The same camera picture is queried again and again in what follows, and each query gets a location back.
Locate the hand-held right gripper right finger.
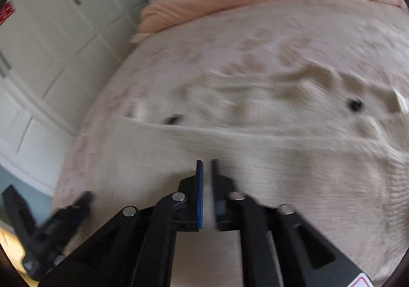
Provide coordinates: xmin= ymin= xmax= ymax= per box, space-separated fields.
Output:
xmin=211 ymin=159 xmax=375 ymax=287

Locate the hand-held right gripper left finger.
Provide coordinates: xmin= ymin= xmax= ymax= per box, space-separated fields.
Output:
xmin=38 ymin=160 xmax=205 ymax=287

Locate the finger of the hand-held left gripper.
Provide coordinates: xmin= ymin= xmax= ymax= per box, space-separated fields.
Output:
xmin=38 ymin=190 xmax=95 ymax=244

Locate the cream knit sweater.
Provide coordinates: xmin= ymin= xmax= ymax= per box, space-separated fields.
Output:
xmin=121 ymin=61 xmax=409 ymax=287

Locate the white panelled wardrobe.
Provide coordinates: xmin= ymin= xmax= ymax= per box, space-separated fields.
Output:
xmin=0 ymin=0 xmax=151 ymax=198

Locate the floral pink bedspread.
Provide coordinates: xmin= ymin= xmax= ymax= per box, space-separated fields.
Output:
xmin=52 ymin=0 xmax=409 ymax=211

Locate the red door sticker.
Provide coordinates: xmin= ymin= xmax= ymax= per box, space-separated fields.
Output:
xmin=0 ymin=2 xmax=15 ymax=25

